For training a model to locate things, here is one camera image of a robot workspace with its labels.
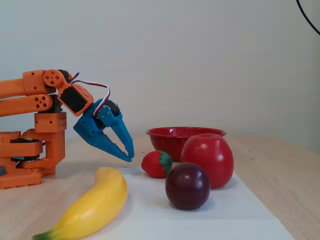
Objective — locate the yellow toy banana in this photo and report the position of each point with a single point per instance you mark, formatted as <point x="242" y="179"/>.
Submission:
<point x="95" y="205"/>

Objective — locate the red toy apple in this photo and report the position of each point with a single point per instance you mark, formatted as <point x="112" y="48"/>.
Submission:
<point x="207" y="160"/>

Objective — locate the dark purple toy plum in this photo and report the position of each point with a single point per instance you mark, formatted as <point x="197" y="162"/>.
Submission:
<point x="187" y="186"/>

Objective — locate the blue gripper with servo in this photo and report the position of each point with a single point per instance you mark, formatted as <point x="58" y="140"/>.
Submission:
<point x="90" y="126"/>

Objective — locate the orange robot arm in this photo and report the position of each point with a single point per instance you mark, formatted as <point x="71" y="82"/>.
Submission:
<point x="15" y="88"/>

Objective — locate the red speckled enamel bowl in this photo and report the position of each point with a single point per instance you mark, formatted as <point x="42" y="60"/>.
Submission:
<point x="162" y="142"/>

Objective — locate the white paper sheet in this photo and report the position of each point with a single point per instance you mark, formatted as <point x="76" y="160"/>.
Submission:
<point x="225" y="212"/>

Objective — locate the red toy strawberry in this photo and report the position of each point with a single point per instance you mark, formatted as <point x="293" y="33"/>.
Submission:
<point x="151" y="165"/>

